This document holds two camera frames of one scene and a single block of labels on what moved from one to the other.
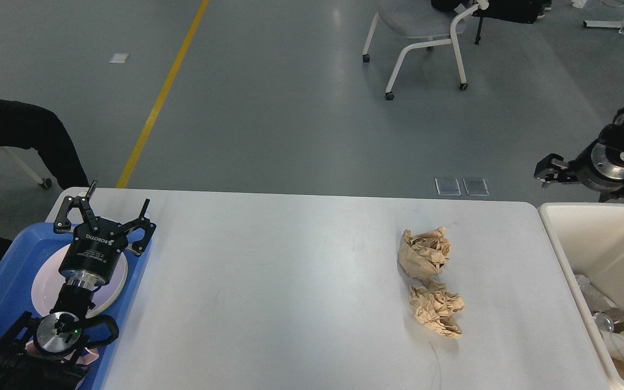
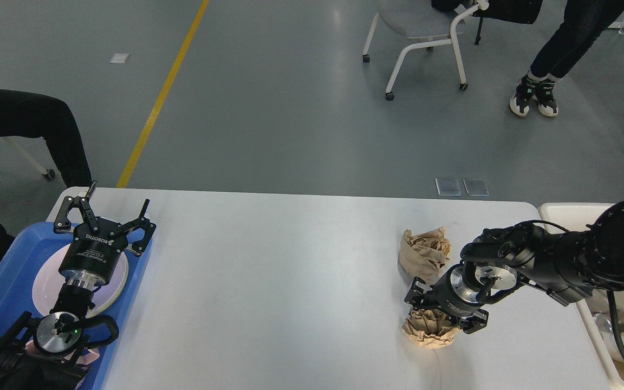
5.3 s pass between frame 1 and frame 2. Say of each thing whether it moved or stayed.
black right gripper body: moved
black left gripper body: stayed
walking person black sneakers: moved
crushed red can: stayed
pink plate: stayed
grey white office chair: stayed
